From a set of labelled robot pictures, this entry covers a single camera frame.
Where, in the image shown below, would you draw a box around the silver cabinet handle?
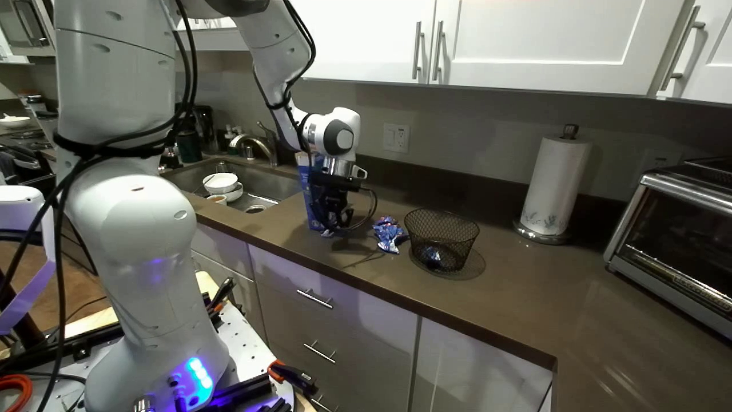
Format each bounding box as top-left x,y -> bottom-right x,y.
429,18 -> 452,87
410,18 -> 427,85
654,3 -> 709,100

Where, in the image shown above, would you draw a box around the stainless steel sink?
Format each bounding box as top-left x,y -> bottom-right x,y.
160,154 -> 304,217

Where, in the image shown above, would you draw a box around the white rounded device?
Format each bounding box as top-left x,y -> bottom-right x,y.
0,183 -> 48,237

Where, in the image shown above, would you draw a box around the orange cable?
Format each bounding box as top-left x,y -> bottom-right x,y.
0,370 -> 36,412

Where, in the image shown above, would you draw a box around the chrome sink faucet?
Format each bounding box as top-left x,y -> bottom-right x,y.
227,131 -> 276,164

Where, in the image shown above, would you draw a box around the silver toaster oven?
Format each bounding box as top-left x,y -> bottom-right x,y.
602,159 -> 732,343

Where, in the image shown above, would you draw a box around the blue crumpled snack packet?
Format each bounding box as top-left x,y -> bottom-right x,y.
367,212 -> 407,241
419,242 -> 446,267
374,234 -> 405,256

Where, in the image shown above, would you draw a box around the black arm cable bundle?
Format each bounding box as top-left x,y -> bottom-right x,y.
0,0 -> 200,412

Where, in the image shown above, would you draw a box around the paper towel roll on holder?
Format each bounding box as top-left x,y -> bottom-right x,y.
514,121 -> 594,246

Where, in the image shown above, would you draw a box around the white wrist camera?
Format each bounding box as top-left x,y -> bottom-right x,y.
345,162 -> 372,185

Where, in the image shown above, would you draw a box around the white wall outlet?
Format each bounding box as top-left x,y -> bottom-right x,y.
381,121 -> 412,154

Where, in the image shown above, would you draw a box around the blue Annie's cardboard box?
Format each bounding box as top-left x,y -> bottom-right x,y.
295,148 -> 354,237

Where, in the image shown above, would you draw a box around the black marker pens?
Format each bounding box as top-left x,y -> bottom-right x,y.
204,275 -> 239,315

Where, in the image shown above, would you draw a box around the silver drawer handle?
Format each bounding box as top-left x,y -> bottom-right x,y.
300,340 -> 340,366
293,287 -> 335,313

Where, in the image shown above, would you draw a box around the orange black hand tool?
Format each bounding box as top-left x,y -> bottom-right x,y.
264,358 -> 319,401

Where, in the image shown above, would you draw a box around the black wire mesh bowl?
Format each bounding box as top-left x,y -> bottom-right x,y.
403,206 -> 483,275

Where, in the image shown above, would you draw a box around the black coffee maker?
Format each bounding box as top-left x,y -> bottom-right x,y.
173,103 -> 218,167

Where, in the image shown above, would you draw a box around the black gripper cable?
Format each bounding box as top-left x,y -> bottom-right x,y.
345,180 -> 381,234

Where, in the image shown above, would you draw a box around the purple strap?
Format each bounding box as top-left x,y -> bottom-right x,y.
0,256 -> 60,340

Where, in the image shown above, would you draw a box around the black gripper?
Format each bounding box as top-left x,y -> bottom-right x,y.
306,169 -> 364,237

